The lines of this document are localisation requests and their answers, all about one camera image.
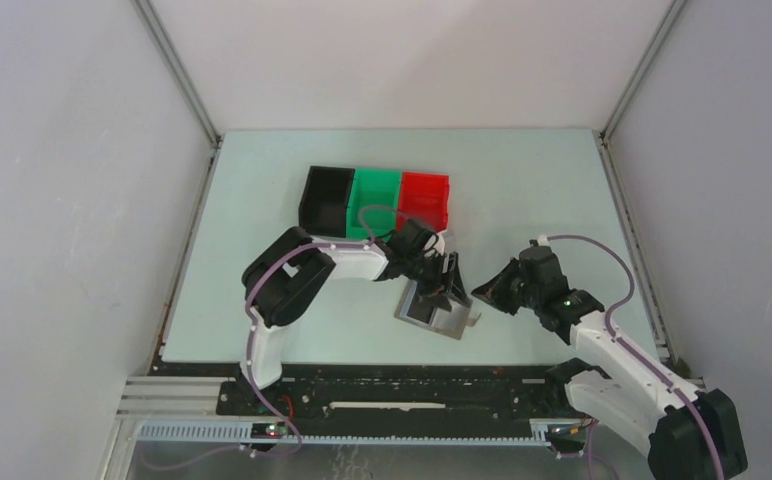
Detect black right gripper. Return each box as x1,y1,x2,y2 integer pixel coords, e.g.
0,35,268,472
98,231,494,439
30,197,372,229
473,258,542,317

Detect beige leather card holder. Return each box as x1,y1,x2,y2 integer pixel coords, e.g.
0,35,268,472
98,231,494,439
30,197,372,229
394,281,481,340

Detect red plastic bin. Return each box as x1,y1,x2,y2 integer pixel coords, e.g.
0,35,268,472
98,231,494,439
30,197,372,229
397,171,450,231

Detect green plastic bin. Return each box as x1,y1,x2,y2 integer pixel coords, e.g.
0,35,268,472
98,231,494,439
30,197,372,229
345,168,402,240

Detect aluminium frame rail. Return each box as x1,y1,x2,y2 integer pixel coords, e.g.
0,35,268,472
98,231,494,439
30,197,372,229
117,367,590,446

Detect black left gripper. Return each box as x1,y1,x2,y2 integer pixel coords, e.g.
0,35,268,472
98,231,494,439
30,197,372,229
402,253,470,314

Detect black plastic bin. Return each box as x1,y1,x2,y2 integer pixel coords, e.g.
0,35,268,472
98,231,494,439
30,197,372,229
298,165,355,238

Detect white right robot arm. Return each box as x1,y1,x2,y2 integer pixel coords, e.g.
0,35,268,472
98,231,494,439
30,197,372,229
472,238,749,479

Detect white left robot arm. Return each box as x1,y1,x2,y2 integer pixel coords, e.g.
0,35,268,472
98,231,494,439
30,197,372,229
239,219,475,417

